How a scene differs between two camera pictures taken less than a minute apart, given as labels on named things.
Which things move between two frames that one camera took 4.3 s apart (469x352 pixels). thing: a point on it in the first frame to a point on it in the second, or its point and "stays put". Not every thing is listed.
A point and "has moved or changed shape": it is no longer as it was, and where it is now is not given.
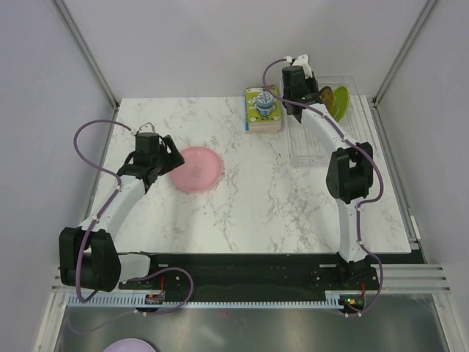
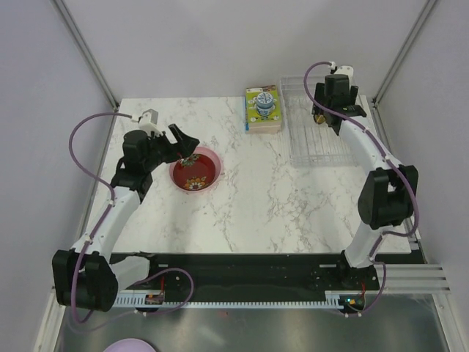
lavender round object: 130,345 stays put
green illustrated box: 263,111 stays put
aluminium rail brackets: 414,279 stays put
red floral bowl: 327,95 has moved or changed shape
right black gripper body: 311,84 to 319,95
